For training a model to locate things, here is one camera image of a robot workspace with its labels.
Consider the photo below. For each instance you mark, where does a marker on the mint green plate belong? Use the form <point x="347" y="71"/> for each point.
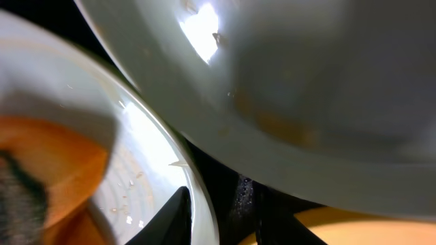
<point x="332" y="101"/>
<point x="43" y="76"/>

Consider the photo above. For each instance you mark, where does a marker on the mint green plate top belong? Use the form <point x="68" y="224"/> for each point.
<point x="332" y="101"/>

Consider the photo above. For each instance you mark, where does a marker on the yellow plate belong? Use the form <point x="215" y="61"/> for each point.
<point x="335" y="226"/>

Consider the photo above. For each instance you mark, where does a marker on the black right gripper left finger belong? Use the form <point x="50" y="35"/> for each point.
<point x="171" y="225"/>

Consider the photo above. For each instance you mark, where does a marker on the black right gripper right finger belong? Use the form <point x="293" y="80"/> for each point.
<point x="276" y="225"/>

